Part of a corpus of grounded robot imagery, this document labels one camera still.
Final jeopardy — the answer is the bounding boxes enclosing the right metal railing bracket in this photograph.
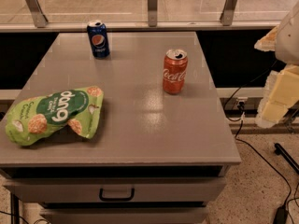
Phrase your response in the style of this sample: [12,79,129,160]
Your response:
[220,0,237,26]

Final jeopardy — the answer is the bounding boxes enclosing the metal railing bracket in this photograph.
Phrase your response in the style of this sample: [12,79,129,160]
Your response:
[220,0,237,26]
[148,0,158,27]
[25,0,48,28]

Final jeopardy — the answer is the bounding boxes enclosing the grey upper drawer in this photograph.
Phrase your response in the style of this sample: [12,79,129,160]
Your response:
[4,177,226,203]

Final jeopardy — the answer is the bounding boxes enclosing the grey drawer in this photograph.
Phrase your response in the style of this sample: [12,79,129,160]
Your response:
[4,177,226,203]
[40,208,207,224]

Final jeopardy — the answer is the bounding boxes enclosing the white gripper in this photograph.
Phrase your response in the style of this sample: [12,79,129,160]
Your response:
[254,1,299,128]

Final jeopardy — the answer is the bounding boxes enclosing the middle metal railing bracket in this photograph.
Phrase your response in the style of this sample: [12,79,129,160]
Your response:
[148,0,158,27]

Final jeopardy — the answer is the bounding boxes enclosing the grey lower drawer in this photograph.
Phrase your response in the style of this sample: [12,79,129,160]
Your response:
[40,208,207,224]

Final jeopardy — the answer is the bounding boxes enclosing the black drawer handle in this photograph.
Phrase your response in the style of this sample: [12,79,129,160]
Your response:
[99,188,135,202]

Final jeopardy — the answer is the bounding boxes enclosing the blue pepsi can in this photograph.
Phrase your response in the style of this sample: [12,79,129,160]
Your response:
[87,21,110,59]

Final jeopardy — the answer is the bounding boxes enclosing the left metal railing bracket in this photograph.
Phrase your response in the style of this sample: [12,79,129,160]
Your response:
[25,0,48,28]

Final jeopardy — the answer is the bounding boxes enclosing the green dang chips bag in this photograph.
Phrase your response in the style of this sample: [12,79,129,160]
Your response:
[6,86,104,146]

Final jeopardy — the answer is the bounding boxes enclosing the red coca-cola can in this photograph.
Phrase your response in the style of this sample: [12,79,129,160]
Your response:
[163,49,188,94]

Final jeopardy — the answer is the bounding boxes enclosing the black power adapter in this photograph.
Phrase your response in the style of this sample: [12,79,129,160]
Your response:
[273,205,288,224]

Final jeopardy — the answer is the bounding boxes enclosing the black stand leg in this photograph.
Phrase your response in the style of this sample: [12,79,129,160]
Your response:
[274,143,299,175]

